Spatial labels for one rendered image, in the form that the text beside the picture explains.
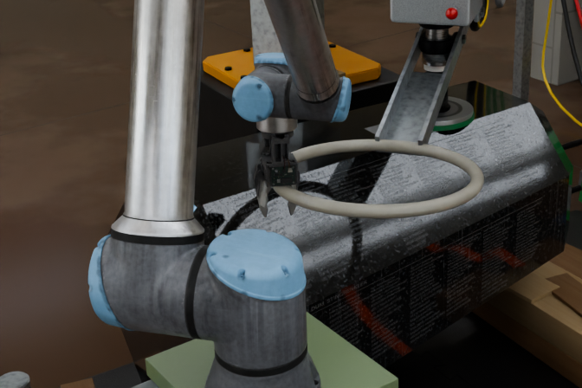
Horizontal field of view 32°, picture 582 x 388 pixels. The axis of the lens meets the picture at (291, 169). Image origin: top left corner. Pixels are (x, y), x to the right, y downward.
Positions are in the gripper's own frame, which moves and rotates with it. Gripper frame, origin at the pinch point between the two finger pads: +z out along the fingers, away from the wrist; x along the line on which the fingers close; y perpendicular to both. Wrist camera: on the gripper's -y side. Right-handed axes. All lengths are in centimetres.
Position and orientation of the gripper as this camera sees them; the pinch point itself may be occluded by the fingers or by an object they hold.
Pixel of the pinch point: (277, 210)
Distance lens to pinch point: 233.8
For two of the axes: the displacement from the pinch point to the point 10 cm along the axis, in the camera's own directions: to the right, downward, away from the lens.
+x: 9.8, -0.8, 1.7
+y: 1.8, 3.4, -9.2
